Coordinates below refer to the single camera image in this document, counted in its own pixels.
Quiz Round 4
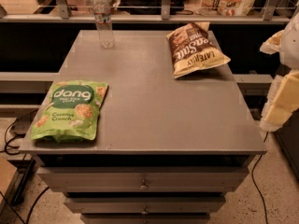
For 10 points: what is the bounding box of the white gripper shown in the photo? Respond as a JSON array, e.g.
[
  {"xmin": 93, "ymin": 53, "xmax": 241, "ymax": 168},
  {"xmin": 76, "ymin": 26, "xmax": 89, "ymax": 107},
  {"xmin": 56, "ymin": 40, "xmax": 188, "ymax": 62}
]
[{"xmin": 260, "ymin": 13, "xmax": 299, "ymax": 132}]

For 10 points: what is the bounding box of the clear plastic water bottle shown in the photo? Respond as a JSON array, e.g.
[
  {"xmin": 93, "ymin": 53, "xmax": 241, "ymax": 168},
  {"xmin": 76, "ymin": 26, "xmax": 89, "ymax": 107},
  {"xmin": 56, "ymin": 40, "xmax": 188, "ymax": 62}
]
[{"xmin": 94, "ymin": 8, "xmax": 115, "ymax": 49}]

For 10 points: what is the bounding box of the brown sea salt chip bag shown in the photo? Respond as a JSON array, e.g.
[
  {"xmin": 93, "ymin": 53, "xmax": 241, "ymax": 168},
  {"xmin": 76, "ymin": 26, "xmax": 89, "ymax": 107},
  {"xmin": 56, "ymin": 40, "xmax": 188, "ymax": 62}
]
[{"xmin": 166, "ymin": 22, "xmax": 231, "ymax": 78}]

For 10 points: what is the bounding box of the black bag on shelf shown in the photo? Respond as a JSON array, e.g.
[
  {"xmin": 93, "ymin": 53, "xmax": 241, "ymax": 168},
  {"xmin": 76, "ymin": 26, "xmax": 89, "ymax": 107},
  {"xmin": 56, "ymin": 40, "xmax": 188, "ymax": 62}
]
[{"xmin": 118, "ymin": 0, "xmax": 187, "ymax": 15}]

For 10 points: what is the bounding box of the green dang rice chip bag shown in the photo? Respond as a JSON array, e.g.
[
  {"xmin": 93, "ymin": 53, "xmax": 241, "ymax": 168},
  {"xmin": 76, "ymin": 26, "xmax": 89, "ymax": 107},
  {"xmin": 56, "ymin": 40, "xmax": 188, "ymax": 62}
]
[{"xmin": 30, "ymin": 80, "xmax": 108, "ymax": 143}]

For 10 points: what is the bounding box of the grey drawer cabinet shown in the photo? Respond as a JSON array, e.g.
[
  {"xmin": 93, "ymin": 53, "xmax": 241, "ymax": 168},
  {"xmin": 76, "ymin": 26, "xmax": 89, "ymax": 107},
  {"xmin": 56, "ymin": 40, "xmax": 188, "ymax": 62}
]
[{"xmin": 21, "ymin": 31, "xmax": 265, "ymax": 224}]

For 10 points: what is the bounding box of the top drawer metal knob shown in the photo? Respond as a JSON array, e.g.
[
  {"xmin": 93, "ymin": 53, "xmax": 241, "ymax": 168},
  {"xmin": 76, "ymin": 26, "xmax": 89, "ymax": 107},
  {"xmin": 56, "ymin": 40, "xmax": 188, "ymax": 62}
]
[{"xmin": 139, "ymin": 179, "xmax": 149, "ymax": 190}]

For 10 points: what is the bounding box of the drawer metal knob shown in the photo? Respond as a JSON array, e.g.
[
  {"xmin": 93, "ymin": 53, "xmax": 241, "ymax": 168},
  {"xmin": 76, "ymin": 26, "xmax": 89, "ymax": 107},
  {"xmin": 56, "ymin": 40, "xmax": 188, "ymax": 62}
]
[
  {"xmin": 139, "ymin": 179, "xmax": 149, "ymax": 190},
  {"xmin": 140, "ymin": 205, "xmax": 149, "ymax": 215}
]

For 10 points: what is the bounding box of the metal railing shelf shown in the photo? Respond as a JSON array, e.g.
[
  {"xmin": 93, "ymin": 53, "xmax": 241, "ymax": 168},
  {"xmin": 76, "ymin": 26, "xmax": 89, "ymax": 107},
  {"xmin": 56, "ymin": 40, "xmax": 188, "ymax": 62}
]
[{"xmin": 0, "ymin": 0, "xmax": 299, "ymax": 24}]

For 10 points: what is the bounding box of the black cable right floor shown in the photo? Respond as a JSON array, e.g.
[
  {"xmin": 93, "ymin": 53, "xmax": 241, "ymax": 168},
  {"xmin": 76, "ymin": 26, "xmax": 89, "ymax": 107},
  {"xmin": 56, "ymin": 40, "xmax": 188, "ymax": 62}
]
[{"xmin": 250, "ymin": 131, "xmax": 270, "ymax": 224}]

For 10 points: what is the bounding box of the black cables left floor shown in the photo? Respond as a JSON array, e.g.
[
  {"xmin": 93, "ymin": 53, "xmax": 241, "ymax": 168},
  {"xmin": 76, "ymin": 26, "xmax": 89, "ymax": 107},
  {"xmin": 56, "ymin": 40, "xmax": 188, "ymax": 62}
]
[{"xmin": 0, "ymin": 109, "xmax": 50, "ymax": 224}]

